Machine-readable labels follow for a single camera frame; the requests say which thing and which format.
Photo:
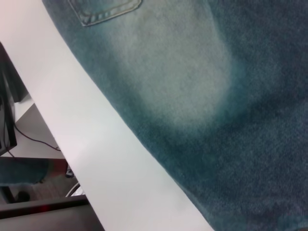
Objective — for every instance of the dark furniture panel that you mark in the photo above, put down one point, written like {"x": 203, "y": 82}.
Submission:
{"x": 36, "y": 216}

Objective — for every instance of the black computer case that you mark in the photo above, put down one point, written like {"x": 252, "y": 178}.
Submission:
{"x": 6, "y": 108}

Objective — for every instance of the blue denim shorts with print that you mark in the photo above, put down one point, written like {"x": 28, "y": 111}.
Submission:
{"x": 192, "y": 96}

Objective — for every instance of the dark teal cloth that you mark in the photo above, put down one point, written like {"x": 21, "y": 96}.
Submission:
{"x": 21, "y": 170}

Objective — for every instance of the small black plug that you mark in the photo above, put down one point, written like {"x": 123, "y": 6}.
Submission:
{"x": 69, "y": 173}

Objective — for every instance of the black caster wheel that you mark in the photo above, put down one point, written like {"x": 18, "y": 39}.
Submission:
{"x": 22, "y": 196}

